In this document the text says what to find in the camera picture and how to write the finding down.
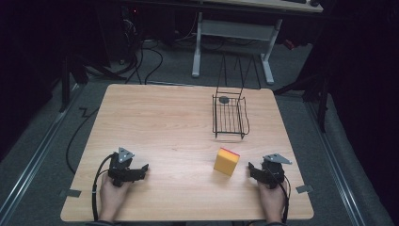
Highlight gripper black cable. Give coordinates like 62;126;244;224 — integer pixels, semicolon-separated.
270;170;292;224
91;153;116;221

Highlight black wire rack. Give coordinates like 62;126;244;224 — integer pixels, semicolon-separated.
211;52;262;140

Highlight black floor cable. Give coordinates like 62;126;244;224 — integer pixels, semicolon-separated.
65;106;101;175

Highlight person's left hand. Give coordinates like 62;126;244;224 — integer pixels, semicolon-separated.
99;173;133;222

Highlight black metal stand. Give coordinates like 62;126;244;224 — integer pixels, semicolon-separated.
273;70;332;134
57;55;128;114

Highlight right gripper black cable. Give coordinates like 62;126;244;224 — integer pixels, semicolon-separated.
270;170;292;224

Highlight dark computer tower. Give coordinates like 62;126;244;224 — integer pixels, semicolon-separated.
104;4;144;65

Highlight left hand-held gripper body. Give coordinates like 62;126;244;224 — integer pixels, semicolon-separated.
107;146;136;188

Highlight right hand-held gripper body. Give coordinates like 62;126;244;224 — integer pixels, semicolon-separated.
262;153;293;190

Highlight yellow sponge with red side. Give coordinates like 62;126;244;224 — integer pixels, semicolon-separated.
213;147;241;178

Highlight grey tape piece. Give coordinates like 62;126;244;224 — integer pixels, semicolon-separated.
58;188;83;199
295;184;314;195

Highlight black looped floor cables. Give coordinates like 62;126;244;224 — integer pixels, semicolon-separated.
123;39;165;86

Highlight white desk with metal legs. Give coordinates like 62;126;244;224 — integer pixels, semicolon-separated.
190;0;325;87

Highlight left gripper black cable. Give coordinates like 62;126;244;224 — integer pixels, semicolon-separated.
91;153;116;221

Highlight metal floor rail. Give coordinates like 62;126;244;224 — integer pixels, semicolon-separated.
305;99;369;226
0;84;83;226

